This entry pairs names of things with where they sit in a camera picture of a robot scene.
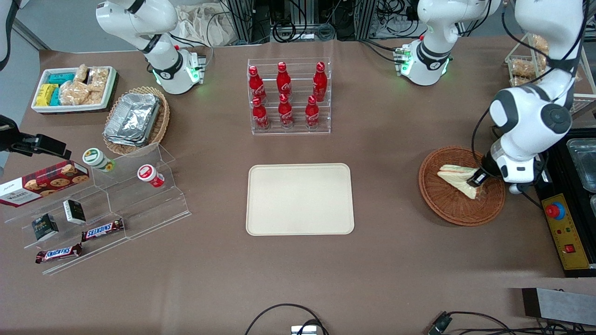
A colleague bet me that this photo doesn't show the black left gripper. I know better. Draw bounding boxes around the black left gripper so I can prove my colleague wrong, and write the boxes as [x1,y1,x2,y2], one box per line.
[467,150,503,188]

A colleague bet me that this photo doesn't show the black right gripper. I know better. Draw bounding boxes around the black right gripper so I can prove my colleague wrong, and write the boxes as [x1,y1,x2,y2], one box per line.
[0,115,72,160]

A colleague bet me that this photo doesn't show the triangular sandwich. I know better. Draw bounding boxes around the triangular sandwich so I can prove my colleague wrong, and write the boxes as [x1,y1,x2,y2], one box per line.
[437,164,487,201]

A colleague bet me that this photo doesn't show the round brown wicker basket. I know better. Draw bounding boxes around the round brown wicker basket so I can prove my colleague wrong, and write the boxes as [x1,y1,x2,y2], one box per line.
[418,146,506,227]

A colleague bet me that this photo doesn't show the oval light wicker basket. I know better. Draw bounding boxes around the oval light wicker basket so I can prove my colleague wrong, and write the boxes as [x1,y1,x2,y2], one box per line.
[102,86,170,155]

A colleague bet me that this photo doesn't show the beige rectangular tray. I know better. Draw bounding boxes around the beige rectangular tray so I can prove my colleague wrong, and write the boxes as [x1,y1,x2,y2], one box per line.
[246,163,355,236]

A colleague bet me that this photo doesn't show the red tartan cookie box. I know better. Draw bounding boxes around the red tartan cookie box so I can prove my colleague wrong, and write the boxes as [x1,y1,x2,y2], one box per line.
[0,160,90,208]

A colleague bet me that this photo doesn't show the green lid white cup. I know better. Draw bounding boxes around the green lid white cup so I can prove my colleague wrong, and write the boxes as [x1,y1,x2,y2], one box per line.
[82,148,115,173]

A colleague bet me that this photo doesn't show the yellow snack pack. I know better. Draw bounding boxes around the yellow snack pack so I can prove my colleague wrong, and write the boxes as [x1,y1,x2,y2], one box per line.
[36,84,58,107]

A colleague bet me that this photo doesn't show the small black white box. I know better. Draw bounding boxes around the small black white box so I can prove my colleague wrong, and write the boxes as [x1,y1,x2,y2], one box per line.
[31,213,60,241]
[63,199,87,225]

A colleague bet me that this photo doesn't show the white rectangular snack bin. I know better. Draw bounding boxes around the white rectangular snack bin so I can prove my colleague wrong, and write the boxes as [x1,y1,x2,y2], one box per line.
[31,66,118,114]

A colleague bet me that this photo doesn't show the stacked aluminium foil trays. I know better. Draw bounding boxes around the stacked aluminium foil trays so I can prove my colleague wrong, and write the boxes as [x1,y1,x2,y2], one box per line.
[103,93,162,147]

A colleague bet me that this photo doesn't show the brown snickers bar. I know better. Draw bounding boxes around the brown snickers bar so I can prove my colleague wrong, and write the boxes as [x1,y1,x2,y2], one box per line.
[35,243,83,264]
[81,218,125,242]

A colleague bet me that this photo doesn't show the red lid white cup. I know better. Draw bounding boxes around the red lid white cup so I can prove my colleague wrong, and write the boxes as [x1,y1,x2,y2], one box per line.
[137,164,165,188]

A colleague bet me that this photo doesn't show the steel pan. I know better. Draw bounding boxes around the steel pan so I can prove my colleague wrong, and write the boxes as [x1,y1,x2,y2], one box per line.
[567,139,596,192]

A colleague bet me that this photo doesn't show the black appliance yellow control panel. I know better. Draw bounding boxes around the black appliance yellow control panel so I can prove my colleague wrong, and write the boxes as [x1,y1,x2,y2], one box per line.
[531,128,596,278]

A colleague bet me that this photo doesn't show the clear acrylic stepped stand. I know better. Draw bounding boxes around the clear acrylic stepped stand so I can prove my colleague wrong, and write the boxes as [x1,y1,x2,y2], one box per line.
[4,143,192,276]

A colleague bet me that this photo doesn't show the grey rectangular block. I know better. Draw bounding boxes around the grey rectangular block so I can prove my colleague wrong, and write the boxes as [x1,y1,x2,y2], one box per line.
[521,288,596,326]

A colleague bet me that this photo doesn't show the red cola bottle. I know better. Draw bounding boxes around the red cola bottle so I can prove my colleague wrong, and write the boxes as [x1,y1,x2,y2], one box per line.
[313,61,328,102]
[248,65,267,102]
[278,93,294,128]
[252,96,270,130]
[277,61,292,97]
[305,95,320,129]

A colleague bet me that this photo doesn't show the clear acrylic bottle rack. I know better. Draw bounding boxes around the clear acrylic bottle rack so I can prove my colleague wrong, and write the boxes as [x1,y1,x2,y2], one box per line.
[247,57,332,136]

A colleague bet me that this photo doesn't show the beige cloth bag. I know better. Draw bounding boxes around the beige cloth bag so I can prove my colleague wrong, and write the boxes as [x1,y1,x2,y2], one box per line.
[173,4,243,47]

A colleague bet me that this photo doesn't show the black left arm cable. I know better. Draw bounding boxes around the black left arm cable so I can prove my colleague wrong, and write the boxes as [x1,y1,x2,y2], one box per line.
[471,0,588,170]

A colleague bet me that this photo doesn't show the black power cable with plug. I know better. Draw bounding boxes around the black power cable with plug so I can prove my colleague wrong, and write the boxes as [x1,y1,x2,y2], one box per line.
[491,125,543,209]

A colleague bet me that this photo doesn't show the white wire rack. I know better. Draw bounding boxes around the white wire rack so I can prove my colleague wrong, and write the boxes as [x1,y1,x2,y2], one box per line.
[505,32,596,114]

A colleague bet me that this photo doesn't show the black cable with connector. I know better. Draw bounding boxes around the black cable with connector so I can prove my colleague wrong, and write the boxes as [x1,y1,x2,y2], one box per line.
[427,311,596,335]

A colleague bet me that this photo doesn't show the black base cable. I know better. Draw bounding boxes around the black base cable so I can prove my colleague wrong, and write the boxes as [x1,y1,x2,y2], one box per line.
[359,39,402,63]

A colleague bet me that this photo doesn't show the black looped cable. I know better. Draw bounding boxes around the black looped cable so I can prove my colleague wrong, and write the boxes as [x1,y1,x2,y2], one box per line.
[244,304,329,335]

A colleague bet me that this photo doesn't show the black coiled cable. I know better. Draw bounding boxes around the black coiled cable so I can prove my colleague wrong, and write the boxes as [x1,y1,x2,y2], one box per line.
[272,21,297,43]

